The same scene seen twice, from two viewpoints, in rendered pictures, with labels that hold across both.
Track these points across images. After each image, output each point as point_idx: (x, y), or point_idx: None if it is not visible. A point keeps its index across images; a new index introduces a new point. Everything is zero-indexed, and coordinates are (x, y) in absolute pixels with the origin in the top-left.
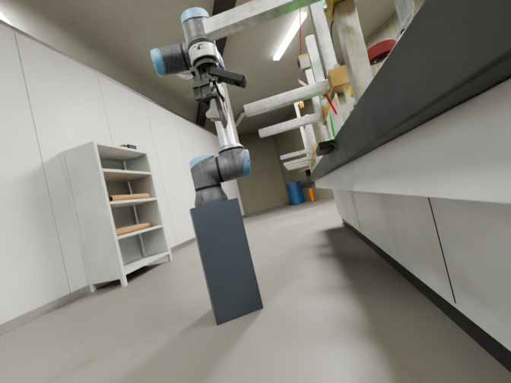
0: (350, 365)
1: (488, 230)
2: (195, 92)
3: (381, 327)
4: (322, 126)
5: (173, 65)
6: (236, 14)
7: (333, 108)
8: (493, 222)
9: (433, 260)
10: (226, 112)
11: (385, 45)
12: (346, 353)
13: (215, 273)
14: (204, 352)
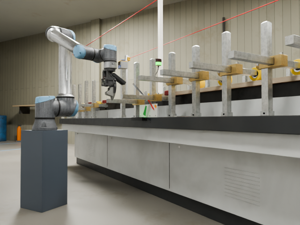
0: (134, 212)
1: (187, 158)
2: (106, 81)
3: (139, 203)
4: None
5: (87, 57)
6: (150, 78)
7: (152, 106)
8: (189, 156)
9: (163, 173)
10: None
11: None
12: (130, 210)
13: (47, 177)
14: (51, 220)
